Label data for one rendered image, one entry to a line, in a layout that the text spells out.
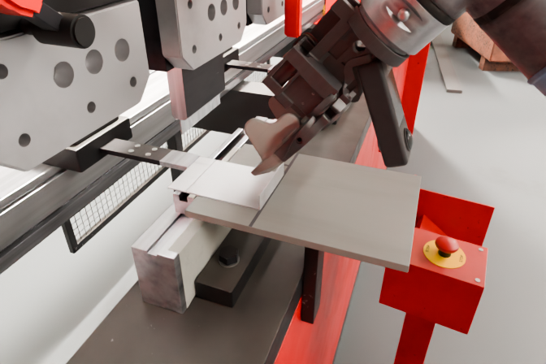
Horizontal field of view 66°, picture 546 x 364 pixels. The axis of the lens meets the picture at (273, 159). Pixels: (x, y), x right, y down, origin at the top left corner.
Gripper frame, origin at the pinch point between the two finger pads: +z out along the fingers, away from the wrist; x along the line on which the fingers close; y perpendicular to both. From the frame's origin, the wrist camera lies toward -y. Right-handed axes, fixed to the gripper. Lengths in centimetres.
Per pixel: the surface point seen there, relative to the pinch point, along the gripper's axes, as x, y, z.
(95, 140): -0.2, 19.6, 20.2
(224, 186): 1.5, 1.8, 7.4
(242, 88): -60, 13, 33
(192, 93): 1.7, 12.3, -0.1
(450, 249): -20.2, -34.7, 2.2
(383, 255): 7.0, -14.5, -6.0
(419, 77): -216, -49, 38
